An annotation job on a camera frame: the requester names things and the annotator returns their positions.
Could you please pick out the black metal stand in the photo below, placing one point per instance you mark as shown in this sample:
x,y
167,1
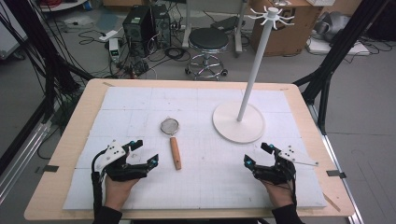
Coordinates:
x,y
46,62
330,62

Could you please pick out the white desk frame legs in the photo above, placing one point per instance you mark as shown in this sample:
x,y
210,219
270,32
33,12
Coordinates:
x,y
238,28

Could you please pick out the person's left hand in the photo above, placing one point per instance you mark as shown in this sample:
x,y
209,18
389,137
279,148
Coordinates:
x,y
116,193

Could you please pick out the aluminium rail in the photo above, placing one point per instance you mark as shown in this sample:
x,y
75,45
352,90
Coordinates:
x,y
21,161
339,171

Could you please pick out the black round stool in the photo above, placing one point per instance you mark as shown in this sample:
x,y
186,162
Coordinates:
x,y
208,39

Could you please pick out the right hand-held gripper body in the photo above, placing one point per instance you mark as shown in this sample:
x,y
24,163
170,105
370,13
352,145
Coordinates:
x,y
280,171

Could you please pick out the black tape piece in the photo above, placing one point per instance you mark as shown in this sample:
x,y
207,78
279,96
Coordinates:
x,y
336,174
50,168

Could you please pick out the brown cardboard box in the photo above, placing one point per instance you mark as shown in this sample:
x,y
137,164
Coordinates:
x,y
283,37

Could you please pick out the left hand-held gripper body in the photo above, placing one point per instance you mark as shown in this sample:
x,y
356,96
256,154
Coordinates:
x,y
112,154

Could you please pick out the white hook rack stand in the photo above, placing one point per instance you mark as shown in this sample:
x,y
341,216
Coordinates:
x,y
238,124

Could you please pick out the grey bag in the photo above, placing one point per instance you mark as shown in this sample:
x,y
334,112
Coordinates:
x,y
333,25

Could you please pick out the white power strip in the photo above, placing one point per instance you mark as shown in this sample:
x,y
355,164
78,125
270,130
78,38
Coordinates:
x,y
108,35

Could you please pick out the white box device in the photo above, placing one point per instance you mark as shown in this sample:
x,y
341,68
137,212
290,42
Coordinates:
x,y
114,49

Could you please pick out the white flat board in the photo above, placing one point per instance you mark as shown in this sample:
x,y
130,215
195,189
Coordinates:
x,y
336,48

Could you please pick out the white gridded table mat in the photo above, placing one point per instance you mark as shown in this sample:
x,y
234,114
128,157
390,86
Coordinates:
x,y
202,186

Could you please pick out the small black computer tower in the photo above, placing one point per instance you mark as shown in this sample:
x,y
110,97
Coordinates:
x,y
162,26

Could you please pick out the person's right hand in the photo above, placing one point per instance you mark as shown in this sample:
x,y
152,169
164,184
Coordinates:
x,y
280,194

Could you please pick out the large black computer tower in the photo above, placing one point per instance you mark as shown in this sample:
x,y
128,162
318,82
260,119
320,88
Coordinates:
x,y
137,28

